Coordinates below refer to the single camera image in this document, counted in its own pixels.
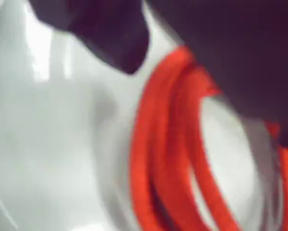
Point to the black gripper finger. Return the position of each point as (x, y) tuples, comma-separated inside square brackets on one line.
[(105, 29), (242, 53)]

